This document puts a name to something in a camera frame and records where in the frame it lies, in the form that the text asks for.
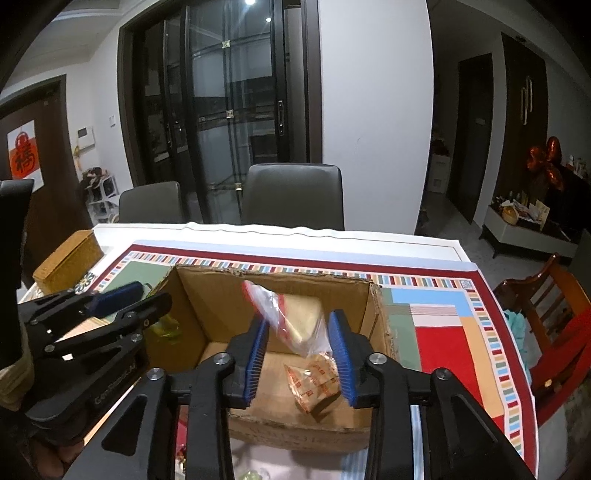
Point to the red foil balloon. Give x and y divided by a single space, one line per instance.
549 161

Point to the glass sliding door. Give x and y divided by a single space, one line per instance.
217 115

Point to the white paper bag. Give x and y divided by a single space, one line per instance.
438 173

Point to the red garment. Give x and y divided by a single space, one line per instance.
572 350

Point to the wooden chair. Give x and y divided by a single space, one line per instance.
549 295

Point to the wide grey dining chair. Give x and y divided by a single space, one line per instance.
291 194

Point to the person's left hand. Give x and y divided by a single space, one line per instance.
16 383

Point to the clear pale yellow snack packet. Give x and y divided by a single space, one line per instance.
300 318

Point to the dark interior door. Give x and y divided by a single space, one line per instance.
468 138

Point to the yellow woven box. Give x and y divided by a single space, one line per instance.
64 263

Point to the dark tall cabinet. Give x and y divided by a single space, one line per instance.
524 152

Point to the cardboard box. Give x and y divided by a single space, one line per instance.
212 304

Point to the brown wooden door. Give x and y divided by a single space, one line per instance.
55 207

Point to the white wall intercom panel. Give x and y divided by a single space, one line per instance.
86 137

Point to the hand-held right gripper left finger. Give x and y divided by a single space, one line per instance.
256 360

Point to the teal cloth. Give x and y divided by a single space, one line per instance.
519 323

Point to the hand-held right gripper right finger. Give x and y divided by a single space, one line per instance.
341 355

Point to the low white cabinet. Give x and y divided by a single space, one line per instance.
517 235

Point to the red and white door poster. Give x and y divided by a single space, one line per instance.
25 152

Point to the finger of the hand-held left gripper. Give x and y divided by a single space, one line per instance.
115 295
138 318

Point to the green snack packet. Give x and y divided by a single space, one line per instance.
167 331

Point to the colourful checked tablecloth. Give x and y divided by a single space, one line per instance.
438 350

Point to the dark sideboard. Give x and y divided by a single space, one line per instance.
577 198

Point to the floral patterned table mat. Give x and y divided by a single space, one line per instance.
87 282

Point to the white shoe shelf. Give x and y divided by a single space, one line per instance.
99 194

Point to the woven basket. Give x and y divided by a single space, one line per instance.
510 215

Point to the large gold snack packet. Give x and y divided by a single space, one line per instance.
314 387

